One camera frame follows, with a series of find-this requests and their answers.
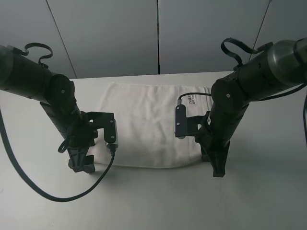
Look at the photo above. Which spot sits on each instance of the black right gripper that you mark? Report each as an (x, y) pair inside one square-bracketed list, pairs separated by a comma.
[(215, 134)]

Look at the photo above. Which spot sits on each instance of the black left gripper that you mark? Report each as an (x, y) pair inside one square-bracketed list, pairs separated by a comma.
[(80, 136)]

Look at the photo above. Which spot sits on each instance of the white towel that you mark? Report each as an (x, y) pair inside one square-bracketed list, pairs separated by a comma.
[(145, 117)]

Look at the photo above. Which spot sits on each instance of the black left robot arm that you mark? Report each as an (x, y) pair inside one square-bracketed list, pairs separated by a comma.
[(56, 94)]

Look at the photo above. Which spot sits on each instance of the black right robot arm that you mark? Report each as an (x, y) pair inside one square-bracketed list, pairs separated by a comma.
[(261, 74)]

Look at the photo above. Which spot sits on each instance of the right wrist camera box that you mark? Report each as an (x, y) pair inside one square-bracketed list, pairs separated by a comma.
[(187, 126)]

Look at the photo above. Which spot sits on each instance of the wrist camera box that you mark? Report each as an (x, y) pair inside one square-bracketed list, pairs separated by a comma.
[(107, 122), (187, 126)]

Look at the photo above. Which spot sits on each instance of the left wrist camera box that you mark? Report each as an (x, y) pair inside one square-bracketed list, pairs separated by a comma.
[(107, 122)]

